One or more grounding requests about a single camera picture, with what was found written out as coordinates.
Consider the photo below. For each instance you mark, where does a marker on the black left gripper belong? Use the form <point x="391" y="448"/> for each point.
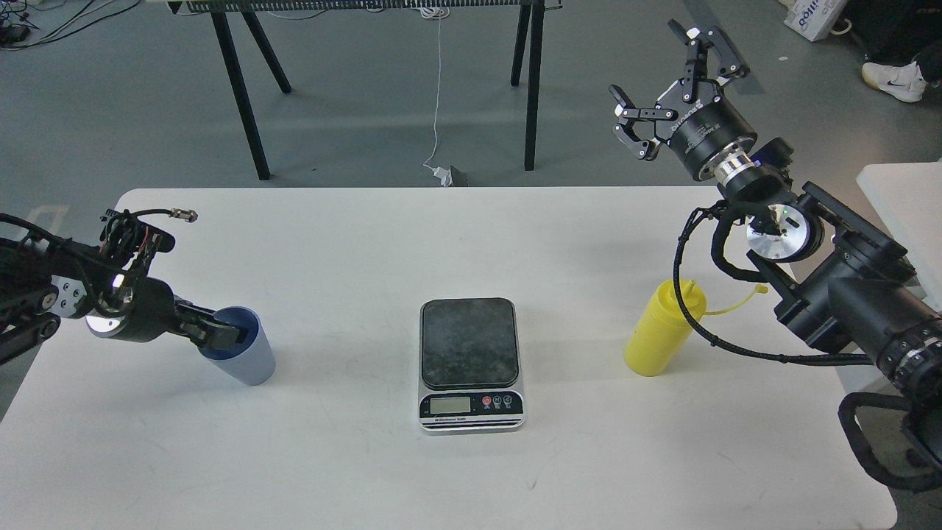
<point x="154" y="312"/>

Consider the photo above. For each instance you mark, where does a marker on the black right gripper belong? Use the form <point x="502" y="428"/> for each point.
<point x="706" y="132"/>

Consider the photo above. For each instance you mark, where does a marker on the blue ribbed plastic cup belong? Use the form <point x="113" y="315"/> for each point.
<point x="251" y="361"/>

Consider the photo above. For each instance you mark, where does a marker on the yellow squeeze bottle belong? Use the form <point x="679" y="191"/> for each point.
<point x="663" y="330"/>

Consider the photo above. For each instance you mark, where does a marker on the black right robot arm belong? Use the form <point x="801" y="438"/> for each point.
<point x="841" y="280"/>

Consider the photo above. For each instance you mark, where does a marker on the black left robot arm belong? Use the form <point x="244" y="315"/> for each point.
<point x="47" y="278"/>

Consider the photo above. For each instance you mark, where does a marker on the digital kitchen scale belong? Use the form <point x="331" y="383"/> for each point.
<point x="469" y="377"/>

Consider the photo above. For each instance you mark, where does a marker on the white cardboard box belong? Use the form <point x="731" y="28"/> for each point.
<point x="813" y="20"/>

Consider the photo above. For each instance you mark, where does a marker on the white sneaker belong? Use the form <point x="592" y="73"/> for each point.
<point x="904" y="83"/>

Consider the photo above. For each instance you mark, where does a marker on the white power adapter on floor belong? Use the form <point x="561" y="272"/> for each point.
<point x="451" y="177"/>

